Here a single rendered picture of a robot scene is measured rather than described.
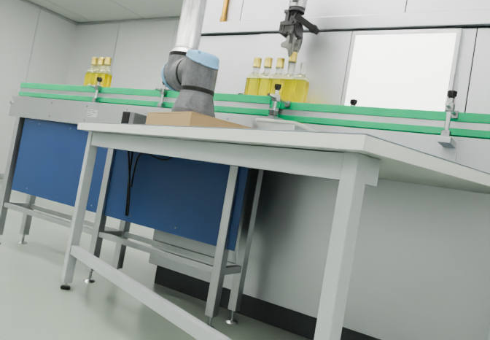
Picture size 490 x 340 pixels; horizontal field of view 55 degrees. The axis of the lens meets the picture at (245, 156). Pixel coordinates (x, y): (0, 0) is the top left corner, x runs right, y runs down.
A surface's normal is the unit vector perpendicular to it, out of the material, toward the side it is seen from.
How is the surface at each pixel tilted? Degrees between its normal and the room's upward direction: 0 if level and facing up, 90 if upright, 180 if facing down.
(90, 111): 90
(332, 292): 90
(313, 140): 90
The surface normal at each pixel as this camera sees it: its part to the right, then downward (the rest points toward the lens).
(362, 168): 0.63, 0.07
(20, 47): 0.83, 0.11
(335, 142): -0.76, -0.16
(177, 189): -0.53, -0.13
